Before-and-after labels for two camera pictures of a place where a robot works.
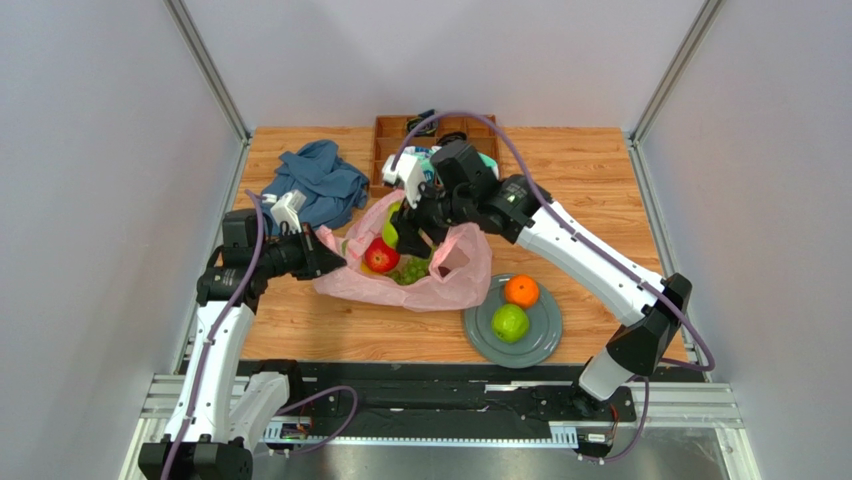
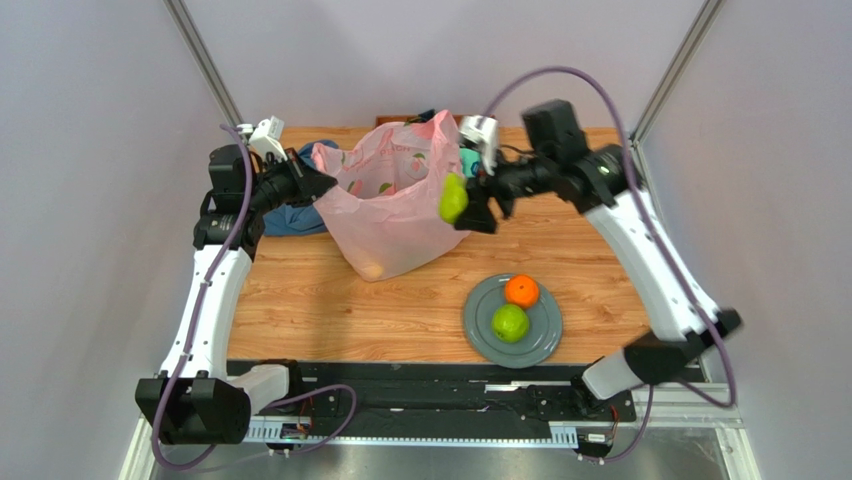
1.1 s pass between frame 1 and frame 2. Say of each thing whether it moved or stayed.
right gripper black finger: moved
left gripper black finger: moved
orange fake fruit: stayed
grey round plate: stayed
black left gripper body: moved
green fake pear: moved
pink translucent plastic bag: moved
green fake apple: stayed
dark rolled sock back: stayed
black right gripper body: moved
